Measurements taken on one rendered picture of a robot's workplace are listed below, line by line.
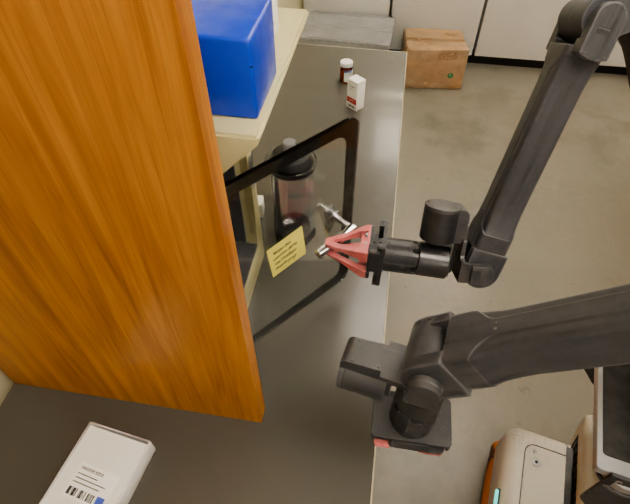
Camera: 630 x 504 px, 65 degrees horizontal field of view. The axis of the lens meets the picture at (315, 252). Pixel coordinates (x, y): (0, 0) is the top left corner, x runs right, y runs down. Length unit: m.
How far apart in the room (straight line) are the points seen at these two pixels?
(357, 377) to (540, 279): 2.00
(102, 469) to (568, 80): 0.92
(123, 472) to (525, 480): 1.18
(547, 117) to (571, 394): 1.59
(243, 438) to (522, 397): 1.42
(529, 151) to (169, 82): 0.54
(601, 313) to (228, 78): 0.41
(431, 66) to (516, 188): 2.80
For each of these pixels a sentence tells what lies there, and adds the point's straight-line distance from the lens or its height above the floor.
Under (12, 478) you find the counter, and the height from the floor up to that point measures 0.94.
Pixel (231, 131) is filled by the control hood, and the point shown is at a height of 1.51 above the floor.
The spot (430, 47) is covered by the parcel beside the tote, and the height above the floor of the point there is 0.28.
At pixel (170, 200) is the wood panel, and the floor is 1.48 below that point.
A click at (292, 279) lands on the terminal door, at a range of 0.91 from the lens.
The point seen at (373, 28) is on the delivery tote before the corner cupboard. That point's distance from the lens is 3.62.
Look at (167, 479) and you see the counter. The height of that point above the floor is 0.94.
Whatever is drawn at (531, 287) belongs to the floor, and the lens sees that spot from 2.49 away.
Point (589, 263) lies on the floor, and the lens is 2.71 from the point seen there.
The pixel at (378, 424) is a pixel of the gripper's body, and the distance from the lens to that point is 0.68.
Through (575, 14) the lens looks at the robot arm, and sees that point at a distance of 0.80.
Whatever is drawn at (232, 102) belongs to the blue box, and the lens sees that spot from 0.56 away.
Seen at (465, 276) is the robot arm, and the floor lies 1.20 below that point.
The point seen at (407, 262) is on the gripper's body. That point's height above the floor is 1.21.
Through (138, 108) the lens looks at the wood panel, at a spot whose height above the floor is 1.59.
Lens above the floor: 1.82
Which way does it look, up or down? 49 degrees down
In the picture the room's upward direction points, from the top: straight up
